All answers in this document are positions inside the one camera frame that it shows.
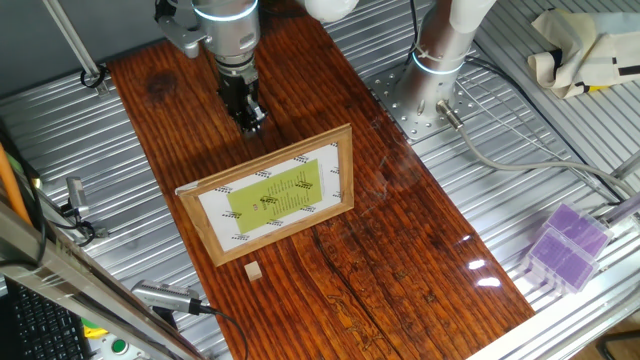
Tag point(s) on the grey box with green button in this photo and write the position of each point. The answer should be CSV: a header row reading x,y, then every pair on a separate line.
x,y
118,346

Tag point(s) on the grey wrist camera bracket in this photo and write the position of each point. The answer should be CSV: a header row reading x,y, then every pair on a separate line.
x,y
182,35

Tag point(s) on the beige cloth bag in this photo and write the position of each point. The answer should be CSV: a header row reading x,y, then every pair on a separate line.
x,y
585,50

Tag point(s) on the silver depth camera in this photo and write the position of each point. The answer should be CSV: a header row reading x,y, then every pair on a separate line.
x,y
160,295

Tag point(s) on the small wooden cube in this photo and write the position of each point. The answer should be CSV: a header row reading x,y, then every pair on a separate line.
x,y
253,271

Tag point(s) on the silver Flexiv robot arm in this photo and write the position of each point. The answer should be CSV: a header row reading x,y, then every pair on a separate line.
x,y
435,45

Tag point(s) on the yellow box with green cap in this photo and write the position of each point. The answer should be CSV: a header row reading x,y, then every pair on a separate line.
x,y
94,331

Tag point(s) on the small grey camera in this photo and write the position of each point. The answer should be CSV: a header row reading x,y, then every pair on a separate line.
x,y
76,192

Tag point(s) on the dark wood grain board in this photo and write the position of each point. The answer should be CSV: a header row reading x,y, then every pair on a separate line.
x,y
400,250

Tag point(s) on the clear box with purple contents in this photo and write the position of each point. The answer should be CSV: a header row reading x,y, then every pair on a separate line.
x,y
562,260
577,230

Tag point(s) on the thin metal rod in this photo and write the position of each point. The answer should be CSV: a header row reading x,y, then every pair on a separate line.
x,y
70,37

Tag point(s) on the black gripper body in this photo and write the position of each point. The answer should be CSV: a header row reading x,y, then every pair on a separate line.
x,y
237,92

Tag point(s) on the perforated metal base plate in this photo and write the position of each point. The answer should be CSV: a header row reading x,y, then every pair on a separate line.
x,y
400,107

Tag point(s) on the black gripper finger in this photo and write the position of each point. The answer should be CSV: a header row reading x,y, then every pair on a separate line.
x,y
260,114
248,124

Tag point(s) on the aluminium frame bar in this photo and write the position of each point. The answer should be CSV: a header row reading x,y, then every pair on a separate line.
x,y
50,270

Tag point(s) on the wooden picture frame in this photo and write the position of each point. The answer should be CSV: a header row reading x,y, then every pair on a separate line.
x,y
280,195

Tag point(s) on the orange pole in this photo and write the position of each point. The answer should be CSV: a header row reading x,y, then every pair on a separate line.
x,y
10,185

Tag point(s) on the black keyboard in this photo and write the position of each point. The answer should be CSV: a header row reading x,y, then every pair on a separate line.
x,y
45,330

